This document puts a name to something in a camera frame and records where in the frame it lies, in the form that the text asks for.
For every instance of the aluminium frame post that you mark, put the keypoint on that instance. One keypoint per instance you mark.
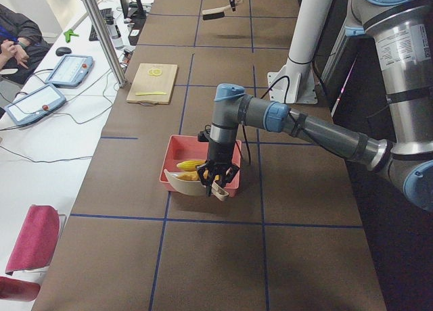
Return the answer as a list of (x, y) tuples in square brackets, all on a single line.
[(99, 25)]

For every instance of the yellow plastic toy knife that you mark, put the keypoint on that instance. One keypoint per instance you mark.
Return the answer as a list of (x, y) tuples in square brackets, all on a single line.
[(150, 93)]

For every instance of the pink plastic bin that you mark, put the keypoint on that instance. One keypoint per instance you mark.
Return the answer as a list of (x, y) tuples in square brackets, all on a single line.
[(182, 147)]

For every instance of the black computer mouse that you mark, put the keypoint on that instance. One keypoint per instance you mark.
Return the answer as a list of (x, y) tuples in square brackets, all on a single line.
[(60, 51)]

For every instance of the yellow toy corn cob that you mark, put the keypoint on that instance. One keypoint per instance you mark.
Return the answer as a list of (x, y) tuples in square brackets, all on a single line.
[(190, 165)]

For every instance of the teach pendant tablet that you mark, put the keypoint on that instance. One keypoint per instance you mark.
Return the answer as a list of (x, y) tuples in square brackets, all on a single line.
[(36, 105), (70, 71)]

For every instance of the black monitor stand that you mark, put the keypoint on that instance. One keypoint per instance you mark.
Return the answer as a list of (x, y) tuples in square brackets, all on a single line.
[(132, 9)]

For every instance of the wooden cutting board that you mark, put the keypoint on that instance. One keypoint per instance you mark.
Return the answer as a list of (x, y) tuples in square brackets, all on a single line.
[(142, 82)]

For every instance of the tan toy ginger root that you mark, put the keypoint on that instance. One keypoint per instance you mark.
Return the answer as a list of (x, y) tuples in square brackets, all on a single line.
[(188, 176)]

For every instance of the seated person dark jacket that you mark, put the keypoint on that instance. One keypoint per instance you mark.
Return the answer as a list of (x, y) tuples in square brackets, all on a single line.
[(22, 45)]

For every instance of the red fabric chair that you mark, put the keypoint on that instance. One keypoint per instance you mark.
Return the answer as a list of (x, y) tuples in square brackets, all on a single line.
[(32, 251)]

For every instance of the lower toy lemon slice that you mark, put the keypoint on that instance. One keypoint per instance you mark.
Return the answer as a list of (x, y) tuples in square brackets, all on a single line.
[(155, 72)]

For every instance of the white handled black brush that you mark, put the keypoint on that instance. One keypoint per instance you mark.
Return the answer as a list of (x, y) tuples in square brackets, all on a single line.
[(216, 13)]

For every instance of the near teach pendant tablet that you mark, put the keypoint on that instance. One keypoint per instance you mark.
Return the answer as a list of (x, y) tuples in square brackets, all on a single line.
[(36, 105)]

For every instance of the green plastic clamp tool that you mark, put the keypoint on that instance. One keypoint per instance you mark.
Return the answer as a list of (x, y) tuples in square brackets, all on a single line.
[(69, 34)]

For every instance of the beige plastic dustpan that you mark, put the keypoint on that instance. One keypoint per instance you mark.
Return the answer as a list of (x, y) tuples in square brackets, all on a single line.
[(191, 188)]

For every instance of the far teach pendant tablet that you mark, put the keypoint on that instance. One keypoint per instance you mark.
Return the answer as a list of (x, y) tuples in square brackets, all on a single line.
[(70, 71)]

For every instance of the clear water bottle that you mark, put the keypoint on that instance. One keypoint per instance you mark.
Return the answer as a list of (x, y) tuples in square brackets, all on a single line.
[(114, 32)]

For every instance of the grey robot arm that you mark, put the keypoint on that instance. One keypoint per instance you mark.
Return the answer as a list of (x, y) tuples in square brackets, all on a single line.
[(398, 29)]

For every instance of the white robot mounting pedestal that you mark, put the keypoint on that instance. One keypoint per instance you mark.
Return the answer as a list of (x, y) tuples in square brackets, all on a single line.
[(294, 82)]

